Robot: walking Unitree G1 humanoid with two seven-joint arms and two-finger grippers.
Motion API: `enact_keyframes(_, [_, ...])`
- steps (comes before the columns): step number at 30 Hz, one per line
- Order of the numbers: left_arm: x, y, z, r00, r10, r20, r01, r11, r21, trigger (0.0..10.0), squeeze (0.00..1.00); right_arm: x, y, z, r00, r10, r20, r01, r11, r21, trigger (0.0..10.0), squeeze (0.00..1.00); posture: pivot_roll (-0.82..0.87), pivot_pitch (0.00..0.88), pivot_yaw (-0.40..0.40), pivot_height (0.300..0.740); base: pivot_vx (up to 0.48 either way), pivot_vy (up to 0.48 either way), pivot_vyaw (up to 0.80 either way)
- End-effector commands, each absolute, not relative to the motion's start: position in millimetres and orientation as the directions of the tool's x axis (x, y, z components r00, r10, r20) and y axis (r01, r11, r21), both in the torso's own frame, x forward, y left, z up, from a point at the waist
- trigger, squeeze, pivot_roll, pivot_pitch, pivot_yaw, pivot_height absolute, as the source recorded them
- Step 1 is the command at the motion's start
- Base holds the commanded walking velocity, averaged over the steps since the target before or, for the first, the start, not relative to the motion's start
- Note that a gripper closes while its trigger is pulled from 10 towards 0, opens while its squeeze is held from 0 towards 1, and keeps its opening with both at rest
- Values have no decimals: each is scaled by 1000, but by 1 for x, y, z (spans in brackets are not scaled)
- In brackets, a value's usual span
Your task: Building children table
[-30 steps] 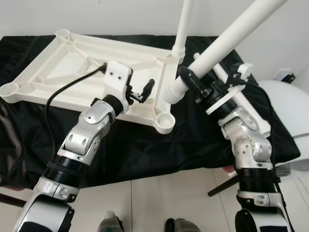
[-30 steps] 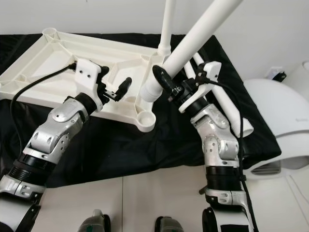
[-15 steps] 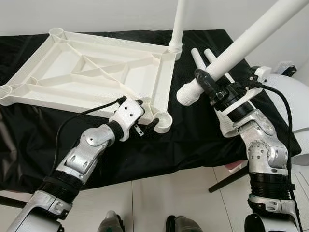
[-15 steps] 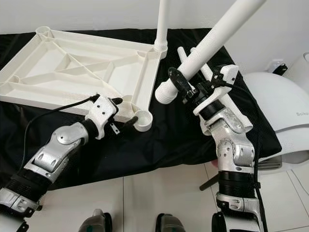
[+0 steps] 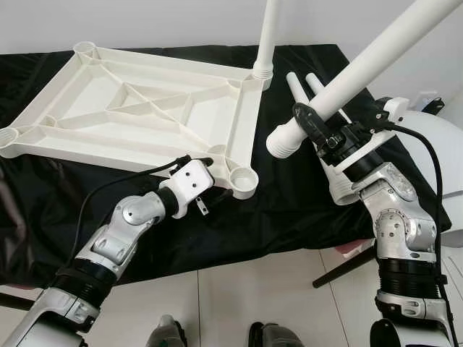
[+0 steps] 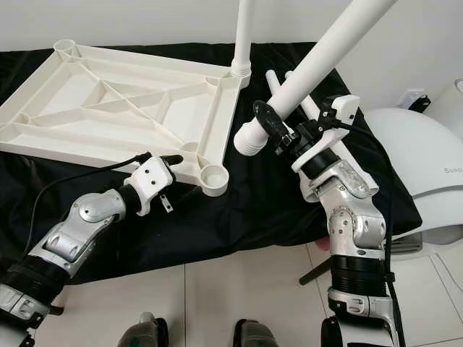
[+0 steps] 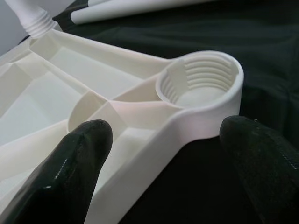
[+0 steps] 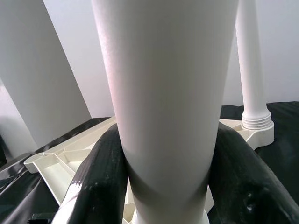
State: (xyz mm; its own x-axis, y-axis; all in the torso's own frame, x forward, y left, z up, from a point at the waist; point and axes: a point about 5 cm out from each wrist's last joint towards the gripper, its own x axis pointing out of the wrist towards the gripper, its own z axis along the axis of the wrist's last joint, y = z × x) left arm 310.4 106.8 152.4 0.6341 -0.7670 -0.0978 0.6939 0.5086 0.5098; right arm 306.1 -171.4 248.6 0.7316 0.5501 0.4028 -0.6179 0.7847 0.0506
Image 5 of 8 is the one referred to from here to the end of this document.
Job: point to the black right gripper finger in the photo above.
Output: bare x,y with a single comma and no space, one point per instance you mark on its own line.
309,123

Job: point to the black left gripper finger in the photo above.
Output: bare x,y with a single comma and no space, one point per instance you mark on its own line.
205,160

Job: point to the white ribbed plastic table top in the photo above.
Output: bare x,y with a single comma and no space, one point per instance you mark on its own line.
94,94

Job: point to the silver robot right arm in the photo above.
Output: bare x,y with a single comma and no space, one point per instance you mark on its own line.
401,231

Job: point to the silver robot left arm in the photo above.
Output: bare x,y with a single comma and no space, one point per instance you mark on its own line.
108,242

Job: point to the black quilted bench cover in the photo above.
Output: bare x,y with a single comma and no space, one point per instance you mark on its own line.
289,217

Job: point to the small pink object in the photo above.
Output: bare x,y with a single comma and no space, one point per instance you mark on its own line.
356,248

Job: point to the black metal bench leg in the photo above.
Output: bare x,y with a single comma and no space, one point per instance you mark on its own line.
14,301
343,269

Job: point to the silver robot left leg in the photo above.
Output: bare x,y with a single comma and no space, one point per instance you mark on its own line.
166,334

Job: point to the silver robot leg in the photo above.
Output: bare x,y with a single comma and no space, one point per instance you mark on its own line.
166,334
278,336

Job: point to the silver robot right leg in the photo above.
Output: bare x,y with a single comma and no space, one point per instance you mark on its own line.
278,336

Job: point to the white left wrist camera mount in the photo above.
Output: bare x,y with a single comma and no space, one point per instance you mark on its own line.
189,181

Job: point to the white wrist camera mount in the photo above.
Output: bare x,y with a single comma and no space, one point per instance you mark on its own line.
189,181
396,108

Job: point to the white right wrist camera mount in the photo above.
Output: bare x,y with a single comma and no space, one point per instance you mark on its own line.
396,108

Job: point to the wall socket with black plug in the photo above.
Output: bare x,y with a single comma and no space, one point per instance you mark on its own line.
432,103

